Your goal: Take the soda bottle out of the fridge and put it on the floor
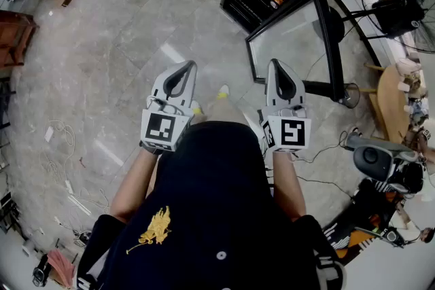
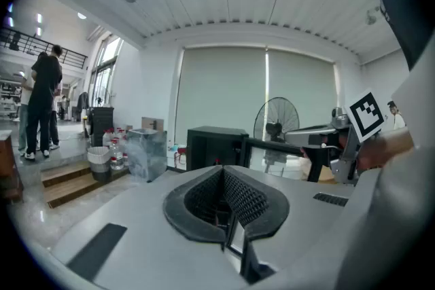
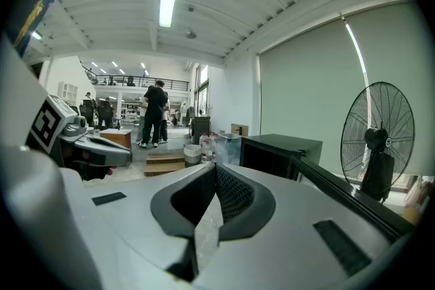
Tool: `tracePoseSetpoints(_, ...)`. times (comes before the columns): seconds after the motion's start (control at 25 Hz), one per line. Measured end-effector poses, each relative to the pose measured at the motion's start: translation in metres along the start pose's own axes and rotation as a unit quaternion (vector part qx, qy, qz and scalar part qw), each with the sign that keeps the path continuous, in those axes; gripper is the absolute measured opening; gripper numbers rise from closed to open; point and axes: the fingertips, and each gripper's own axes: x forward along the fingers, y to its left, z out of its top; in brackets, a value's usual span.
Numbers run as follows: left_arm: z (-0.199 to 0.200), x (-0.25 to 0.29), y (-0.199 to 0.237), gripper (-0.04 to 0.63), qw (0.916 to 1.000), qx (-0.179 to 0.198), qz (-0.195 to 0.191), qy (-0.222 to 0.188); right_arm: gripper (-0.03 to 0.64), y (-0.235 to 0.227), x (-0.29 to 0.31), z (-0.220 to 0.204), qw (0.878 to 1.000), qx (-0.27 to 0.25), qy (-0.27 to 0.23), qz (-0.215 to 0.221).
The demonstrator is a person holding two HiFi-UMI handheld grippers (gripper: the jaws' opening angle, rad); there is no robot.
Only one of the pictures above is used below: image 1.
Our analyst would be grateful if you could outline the white floor cable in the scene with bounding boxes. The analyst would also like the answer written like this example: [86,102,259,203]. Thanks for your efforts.
[39,118,111,215]

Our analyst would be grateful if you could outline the glass fridge door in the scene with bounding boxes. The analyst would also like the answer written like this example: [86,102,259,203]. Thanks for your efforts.
[245,0,346,103]

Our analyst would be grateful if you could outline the black metal rack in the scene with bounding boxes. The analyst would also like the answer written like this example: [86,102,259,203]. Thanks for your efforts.
[0,192,21,235]

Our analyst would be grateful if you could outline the clear round bin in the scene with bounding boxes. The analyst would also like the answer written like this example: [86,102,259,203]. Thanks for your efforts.
[343,83,361,109]

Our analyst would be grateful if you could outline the pale pink soft item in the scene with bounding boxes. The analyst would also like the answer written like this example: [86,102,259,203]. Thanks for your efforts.
[396,57,424,77]

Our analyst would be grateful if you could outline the grey round-faced device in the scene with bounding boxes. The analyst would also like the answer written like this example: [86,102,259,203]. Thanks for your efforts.
[345,132,419,183]

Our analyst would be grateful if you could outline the brown wooden chair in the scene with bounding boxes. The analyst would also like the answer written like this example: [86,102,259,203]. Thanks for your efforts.
[0,10,38,69]

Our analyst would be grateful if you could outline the round wooden table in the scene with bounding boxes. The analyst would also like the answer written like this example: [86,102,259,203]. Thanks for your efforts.
[363,62,414,145]

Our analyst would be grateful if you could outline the pink cloth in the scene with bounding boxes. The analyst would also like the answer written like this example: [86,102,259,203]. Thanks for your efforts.
[46,249,75,288]

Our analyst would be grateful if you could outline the person's dark navy shirt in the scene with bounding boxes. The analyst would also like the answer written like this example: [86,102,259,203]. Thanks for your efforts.
[76,120,344,290]

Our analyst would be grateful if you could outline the black standing fan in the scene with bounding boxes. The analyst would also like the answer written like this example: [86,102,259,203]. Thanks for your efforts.
[326,0,435,54]

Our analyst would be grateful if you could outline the person's right forearm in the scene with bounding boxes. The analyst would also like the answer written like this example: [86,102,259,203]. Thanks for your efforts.
[271,151,307,221]

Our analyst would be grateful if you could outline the black headset device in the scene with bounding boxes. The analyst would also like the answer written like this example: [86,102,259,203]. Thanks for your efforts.
[32,254,52,288]

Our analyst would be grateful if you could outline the person's beige trousers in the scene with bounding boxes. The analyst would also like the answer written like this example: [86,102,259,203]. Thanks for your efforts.
[203,98,249,126]

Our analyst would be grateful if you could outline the grey black shoulder strap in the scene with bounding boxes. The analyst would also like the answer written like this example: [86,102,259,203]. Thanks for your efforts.
[314,247,346,290]

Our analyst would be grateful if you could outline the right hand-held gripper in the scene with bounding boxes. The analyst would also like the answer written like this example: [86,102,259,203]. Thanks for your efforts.
[260,59,313,153]

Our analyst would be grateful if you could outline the black orange bag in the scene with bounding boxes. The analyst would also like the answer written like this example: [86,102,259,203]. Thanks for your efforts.
[322,213,378,259]

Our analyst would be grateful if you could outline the black cable bundle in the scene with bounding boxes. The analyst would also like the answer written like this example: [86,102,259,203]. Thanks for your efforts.
[73,230,92,247]

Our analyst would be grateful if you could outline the person's left forearm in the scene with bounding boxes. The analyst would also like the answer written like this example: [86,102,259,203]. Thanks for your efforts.
[109,147,164,223]

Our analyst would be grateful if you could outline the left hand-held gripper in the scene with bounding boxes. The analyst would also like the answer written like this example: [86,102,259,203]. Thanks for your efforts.
[140,60,198,152]

